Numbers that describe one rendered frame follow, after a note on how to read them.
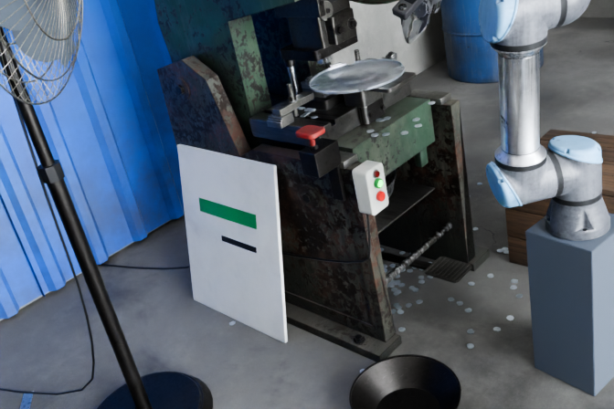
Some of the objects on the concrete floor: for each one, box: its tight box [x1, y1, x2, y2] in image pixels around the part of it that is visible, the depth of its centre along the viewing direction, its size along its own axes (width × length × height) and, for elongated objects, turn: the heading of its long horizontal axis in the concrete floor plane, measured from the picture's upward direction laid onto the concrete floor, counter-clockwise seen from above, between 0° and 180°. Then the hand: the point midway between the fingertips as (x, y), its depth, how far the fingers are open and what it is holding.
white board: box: [177, 144, 288, 343], centre depth 231 cm, size 14×50×59 cm, turn 69°
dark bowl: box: [349, 354, 461, 409], centre depth 184 cm, size 30×30×7 cm
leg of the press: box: [157, 56, 402, 362], centre depth 220 cm, size 92×12×90 cm, turn 69°
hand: (407, 39), depth 198 cm, fingers closed
